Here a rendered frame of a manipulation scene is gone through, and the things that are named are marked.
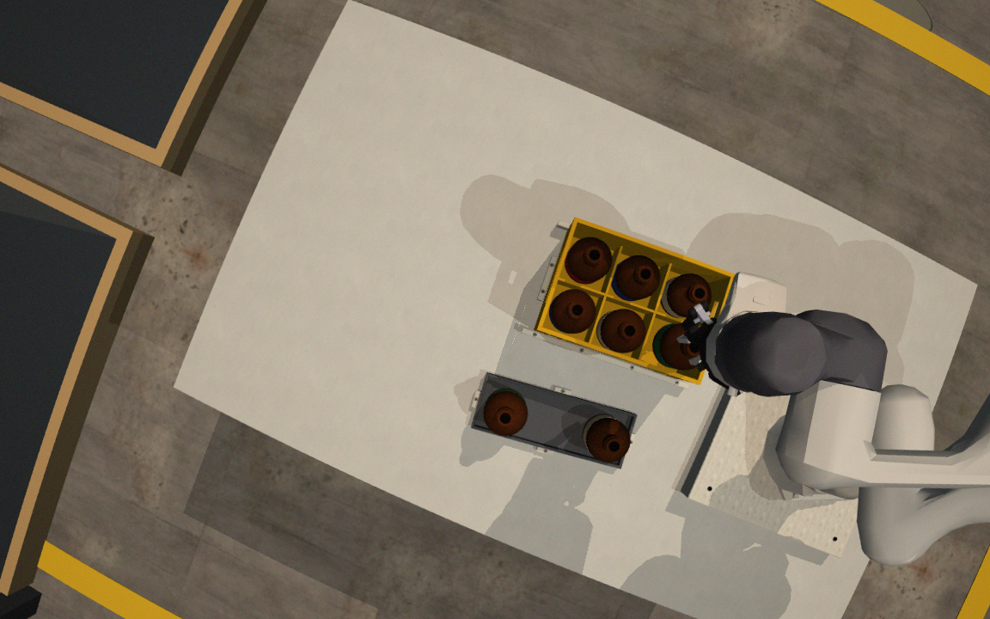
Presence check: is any brown bottle with green label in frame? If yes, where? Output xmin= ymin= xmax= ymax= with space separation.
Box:
xmin=652 ymin=322 xmax=700 ymax=371
xmin=483 ymin=389 xmax=528 ymax=436

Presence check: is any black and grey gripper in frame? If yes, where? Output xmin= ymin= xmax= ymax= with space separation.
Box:
xmin=677 ymin=301 xmax=729 ymax=389

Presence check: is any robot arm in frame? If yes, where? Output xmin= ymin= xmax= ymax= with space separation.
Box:
xmin=706 ymin=272 xmax=990 ymax=567

